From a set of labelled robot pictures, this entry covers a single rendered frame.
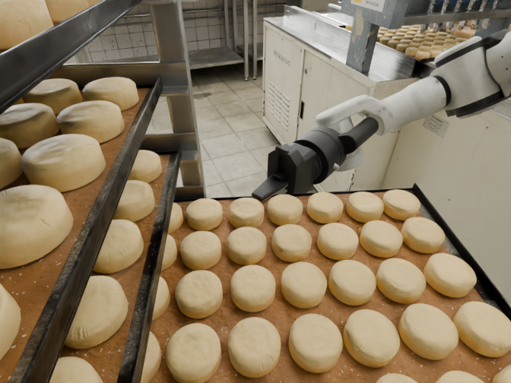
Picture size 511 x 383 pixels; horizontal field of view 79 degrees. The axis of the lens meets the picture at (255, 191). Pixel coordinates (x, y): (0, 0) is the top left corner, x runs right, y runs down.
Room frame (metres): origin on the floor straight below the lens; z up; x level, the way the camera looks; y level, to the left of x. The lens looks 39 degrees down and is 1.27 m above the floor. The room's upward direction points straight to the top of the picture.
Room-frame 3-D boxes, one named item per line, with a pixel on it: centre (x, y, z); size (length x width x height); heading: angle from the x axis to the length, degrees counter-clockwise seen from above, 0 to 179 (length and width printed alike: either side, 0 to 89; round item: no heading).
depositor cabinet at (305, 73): (1.89, -0.60, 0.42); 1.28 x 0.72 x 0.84; 19
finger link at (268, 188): (0.38, -0.02, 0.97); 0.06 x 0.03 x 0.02; 140
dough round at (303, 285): (0.20, -0.05, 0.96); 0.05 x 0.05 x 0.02
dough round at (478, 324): (0.15, -0.23, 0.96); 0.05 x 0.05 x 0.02
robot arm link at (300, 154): (0.44, -0.08, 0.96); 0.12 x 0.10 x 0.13; 140
